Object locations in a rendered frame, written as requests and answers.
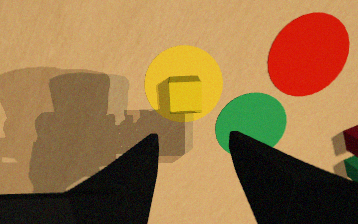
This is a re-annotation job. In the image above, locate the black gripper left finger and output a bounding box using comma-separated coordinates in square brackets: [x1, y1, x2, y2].
[0, 133, 159, 224]

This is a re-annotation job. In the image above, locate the yellow circle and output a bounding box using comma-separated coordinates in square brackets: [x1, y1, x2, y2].
[144, 45, 223, 122]

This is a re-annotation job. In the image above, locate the green circle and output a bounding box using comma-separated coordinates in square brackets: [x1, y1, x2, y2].
[215, 92, 287, 153]

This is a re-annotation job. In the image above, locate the green cube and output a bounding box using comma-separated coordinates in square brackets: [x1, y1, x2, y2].
[344, 156, 358, 182]

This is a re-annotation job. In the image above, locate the dark red cube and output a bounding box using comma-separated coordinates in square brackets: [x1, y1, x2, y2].
[343, 125, 358, 157]

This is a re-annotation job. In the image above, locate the red circle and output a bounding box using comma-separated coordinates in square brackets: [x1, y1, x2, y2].
[267, 12, 349, 96]

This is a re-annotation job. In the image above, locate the olive yellow cube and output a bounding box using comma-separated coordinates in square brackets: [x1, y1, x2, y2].
[168, 75, 202, 114]

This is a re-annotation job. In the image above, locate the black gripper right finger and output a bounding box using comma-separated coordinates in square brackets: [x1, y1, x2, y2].
[229, 131, 358, 224]

